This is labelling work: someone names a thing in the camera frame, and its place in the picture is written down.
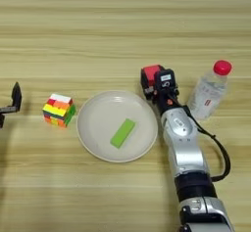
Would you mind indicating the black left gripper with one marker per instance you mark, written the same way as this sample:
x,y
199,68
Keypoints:
x,y
4,112

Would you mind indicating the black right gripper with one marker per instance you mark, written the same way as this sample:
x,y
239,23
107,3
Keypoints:
x,y
165,100

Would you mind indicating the red cube block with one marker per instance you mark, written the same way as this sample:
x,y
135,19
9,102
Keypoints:
x,y
153,74

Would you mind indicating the multicoloured puzzle cube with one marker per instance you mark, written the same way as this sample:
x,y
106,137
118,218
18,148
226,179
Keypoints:
x,y
59,111

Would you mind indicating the green rectangular block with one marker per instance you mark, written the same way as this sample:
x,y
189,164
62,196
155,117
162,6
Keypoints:
x,y
122,133

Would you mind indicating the clear bottle with red cap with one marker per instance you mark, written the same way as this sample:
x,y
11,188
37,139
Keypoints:
x,y
207,94

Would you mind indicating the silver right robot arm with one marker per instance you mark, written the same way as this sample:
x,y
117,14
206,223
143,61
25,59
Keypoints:
x,y
186,144

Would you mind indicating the right gripper labelled black box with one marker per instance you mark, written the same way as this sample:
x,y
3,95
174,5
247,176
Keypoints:
x,y
165,79

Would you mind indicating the round beige plate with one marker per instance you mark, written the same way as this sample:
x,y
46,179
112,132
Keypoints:
x,y
98,125

